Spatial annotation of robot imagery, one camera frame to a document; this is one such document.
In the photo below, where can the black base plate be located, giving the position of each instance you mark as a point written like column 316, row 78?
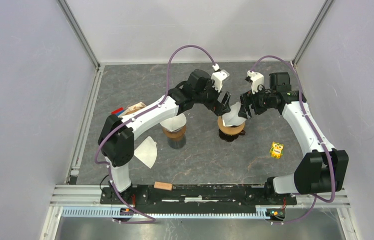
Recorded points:
column 204, row 199

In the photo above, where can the red blue block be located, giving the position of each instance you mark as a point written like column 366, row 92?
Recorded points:
column 118, row 111

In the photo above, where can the yellow owl block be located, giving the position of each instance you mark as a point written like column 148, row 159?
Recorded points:
column 276, row 150

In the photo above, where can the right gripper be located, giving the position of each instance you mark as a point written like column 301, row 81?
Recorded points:
column 250, row 98

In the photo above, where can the brown glass dripper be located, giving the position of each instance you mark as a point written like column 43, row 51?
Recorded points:
column 230, row 138

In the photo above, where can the white paper coffee filter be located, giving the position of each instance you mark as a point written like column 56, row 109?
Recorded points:
column 174, row 124

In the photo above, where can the wooden rectangular block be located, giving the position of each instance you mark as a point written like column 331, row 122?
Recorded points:
column 163, row 186

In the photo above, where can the aluminium frame rail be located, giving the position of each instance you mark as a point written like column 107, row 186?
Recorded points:
column 79, row 201

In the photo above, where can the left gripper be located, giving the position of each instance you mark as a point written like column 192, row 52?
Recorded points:
column 218, row 108

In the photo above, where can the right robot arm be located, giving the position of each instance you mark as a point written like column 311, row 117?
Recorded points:
column 323, row 167

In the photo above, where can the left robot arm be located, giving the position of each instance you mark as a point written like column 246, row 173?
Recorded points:
column 116, row 141

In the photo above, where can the coffee filter box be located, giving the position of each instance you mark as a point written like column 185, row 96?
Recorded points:
column 133, row 108

